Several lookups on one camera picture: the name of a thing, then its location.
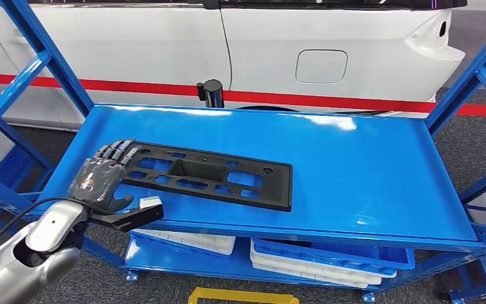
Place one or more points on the black stanchion post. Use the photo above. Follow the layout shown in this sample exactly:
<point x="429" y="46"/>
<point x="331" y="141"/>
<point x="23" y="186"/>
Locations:
<point x="213" y="94"/>

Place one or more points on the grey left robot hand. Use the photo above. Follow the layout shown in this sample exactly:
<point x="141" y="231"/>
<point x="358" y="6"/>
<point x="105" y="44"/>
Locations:
<point x="96" y="180"/>

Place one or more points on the blue plastic bin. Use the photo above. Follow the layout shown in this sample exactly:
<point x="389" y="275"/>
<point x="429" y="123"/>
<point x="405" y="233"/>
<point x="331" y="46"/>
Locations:
<point x="150" y="245"/>
<point x="352" y="256"/>

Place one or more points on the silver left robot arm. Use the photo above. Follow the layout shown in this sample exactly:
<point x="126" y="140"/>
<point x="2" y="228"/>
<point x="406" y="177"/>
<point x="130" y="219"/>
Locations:
<point x="0" y="272"/>

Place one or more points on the long black plastic part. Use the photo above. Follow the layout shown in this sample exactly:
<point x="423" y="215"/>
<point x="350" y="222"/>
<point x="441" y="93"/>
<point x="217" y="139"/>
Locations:
<point x="268" y="189"/>

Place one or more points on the white car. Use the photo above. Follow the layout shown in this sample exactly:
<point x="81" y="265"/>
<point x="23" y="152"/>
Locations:
<point x="142" y="46"/>

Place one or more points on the yellow floor tape square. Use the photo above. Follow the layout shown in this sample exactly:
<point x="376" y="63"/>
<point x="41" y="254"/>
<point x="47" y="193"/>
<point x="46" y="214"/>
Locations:
<point x="243" y="296"/>

